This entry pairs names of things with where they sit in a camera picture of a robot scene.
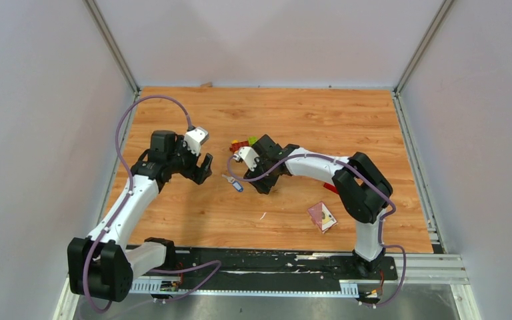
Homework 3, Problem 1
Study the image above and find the silver key with blue tag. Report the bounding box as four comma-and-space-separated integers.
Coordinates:
221, 174, 243, 192

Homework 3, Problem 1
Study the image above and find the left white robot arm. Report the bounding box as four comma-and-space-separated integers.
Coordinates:
67, 127, 213, 302

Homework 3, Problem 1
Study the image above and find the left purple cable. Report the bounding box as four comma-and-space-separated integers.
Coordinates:
81, 95, 223, 315

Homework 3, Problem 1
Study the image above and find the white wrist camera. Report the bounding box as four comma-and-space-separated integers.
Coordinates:
233, 146, 259, 171
183, 127, 209, 156

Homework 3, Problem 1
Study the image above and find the red toy window brick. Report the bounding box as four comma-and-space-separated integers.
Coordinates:
323, 183, 339, 194

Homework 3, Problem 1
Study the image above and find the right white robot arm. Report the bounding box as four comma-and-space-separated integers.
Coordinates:
233, 135, 393, 279

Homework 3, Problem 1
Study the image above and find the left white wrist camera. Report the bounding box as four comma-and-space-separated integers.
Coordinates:
183, 127, 209, 156

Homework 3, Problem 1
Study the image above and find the red patterned card box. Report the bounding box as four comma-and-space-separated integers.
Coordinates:
307, 201, 338, 233

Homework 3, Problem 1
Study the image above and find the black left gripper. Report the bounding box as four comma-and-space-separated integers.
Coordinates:
167, 135, 212, 185

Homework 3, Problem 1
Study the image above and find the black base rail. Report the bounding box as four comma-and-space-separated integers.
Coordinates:
155, 247, 398, 292

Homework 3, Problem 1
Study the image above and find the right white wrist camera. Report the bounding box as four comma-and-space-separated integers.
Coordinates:
233, 146, 259, 171

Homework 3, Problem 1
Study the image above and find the toy brick car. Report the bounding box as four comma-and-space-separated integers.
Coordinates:
229, 136, 258, 153

